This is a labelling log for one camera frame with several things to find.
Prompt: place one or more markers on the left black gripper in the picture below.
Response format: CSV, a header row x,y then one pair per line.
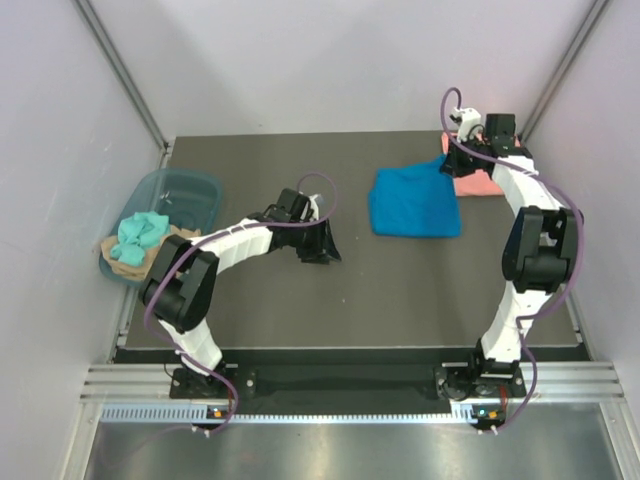
x,y
322,249

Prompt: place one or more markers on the slotted cable duct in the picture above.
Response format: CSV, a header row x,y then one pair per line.
x,y
206,414

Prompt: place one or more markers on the aluminium extrusion rail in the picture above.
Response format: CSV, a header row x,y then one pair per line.
x,y
126,383

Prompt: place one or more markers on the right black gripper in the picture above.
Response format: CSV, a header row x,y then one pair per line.
x,y
452,163

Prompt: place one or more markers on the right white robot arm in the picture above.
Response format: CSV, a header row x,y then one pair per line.
x,y
541,252

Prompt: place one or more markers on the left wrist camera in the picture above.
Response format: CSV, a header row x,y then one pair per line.
x,y
313,210

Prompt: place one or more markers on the left aluminium frame post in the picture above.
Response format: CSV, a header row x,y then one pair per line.
x,y
96,27

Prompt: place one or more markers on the teal plastic basin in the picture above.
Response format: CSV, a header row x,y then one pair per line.
x,y
189,199

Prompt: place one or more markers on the aluminium frame post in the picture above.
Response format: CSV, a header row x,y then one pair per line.
x,y
588,24
96,27

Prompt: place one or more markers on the mint green t shirt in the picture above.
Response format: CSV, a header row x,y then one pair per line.
x,y
143,229

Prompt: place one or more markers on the right aluminium frame post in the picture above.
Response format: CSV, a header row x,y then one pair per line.
x,y
588,24

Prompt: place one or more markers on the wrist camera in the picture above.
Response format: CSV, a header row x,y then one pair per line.
x,y
313,210
468,121

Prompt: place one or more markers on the folded pink t shirt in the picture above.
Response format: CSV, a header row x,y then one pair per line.
x,y
478,184

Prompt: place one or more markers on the blue t shirt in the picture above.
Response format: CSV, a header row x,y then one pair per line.
x,y
416,201

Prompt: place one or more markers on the beige t shirt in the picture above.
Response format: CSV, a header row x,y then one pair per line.
x,y
133,262

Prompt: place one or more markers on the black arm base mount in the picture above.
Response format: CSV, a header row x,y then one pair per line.
x,y
422,381

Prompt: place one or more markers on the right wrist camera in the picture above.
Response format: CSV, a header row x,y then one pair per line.
x,y
468,121

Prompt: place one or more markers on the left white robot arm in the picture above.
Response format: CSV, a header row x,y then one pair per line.
x,y
179,286

